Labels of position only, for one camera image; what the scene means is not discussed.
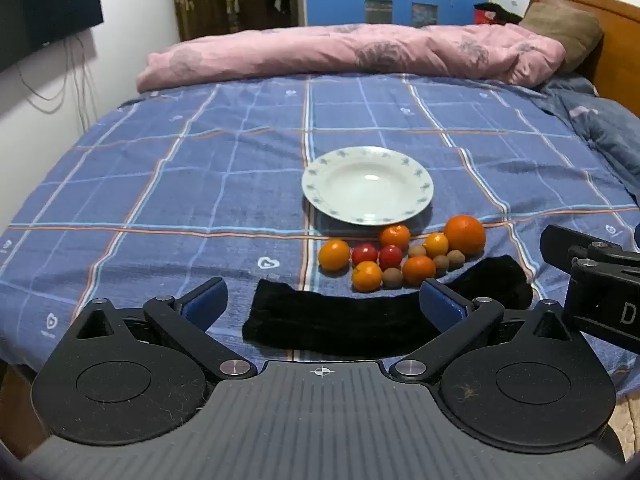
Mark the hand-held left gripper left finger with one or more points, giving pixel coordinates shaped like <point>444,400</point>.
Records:
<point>202,302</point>

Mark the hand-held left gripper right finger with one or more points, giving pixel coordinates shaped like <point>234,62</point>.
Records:
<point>442,305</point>

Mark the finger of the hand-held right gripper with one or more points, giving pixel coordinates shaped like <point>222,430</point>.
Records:
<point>565,247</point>

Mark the brown longan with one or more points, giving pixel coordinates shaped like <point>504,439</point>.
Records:
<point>392,277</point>
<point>416,250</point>
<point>456,258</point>
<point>441,264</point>

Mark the orange tangerine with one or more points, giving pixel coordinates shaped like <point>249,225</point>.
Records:
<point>367,276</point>
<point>419,270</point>
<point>395,236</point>
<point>334,255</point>

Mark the small yellow-orange tangerine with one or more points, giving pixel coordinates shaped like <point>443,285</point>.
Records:
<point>436,244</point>

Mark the red tomato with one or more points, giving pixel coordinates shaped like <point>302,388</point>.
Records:
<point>364,254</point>
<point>391,256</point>

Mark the large orange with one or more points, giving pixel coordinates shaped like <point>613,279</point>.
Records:
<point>465,234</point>

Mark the white floral plate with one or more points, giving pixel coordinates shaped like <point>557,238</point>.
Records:
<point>367,185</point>

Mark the black cloth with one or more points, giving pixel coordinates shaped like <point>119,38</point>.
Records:
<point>340,322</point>

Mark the blue plaid bed sheet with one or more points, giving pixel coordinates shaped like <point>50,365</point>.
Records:
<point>200,185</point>

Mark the grey-blue blanket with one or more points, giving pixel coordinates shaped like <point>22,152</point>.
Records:
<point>600,125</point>

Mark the wooden headboard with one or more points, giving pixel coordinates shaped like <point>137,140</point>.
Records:
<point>620,45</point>

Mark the brown pillow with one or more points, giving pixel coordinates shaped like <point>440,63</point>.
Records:
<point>562,32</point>

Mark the black and red bag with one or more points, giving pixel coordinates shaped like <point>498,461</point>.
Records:
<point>492,12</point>

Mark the pink floral quilt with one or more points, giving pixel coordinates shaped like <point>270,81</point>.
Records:
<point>325,50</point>

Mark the brown wooden door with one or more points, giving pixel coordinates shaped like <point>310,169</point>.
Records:
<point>197,0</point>

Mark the black wall television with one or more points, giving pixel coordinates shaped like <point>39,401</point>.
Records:
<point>45,5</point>

